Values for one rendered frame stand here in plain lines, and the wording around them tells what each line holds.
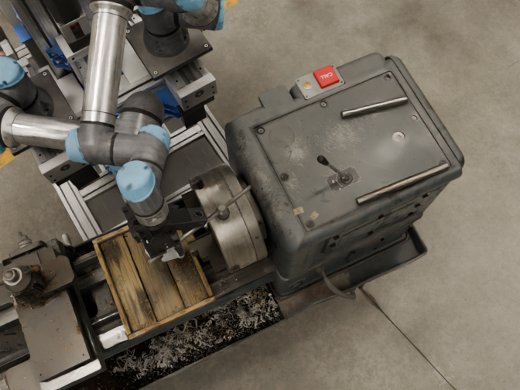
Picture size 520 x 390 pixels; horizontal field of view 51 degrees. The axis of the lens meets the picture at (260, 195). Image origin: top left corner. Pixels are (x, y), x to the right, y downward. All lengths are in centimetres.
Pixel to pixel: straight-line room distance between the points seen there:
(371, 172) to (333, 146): 13
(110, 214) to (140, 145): 151
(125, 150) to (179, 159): 153
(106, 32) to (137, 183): 36
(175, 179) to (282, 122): 118
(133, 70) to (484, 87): 209
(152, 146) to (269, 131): 49
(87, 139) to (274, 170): 56
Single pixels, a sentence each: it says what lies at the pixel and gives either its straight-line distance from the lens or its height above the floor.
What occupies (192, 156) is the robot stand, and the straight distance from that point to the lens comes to 273.
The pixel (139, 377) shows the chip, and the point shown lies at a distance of 219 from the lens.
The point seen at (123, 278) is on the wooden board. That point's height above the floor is 89.
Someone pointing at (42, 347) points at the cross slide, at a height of 97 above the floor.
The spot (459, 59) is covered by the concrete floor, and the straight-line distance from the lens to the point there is 343.
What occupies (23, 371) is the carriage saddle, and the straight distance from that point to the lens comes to 193.
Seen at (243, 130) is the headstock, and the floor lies 125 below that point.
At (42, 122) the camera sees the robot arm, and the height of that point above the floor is 138.
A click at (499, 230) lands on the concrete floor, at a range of 304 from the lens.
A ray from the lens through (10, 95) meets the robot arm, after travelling 169.
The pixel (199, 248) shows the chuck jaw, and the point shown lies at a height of 110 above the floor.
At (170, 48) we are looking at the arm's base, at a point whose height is 120.
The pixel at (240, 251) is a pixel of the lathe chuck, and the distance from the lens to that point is 156.
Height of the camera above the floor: 268
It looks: 70 degrees down
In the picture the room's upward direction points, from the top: 1 degrees counter-clockwise
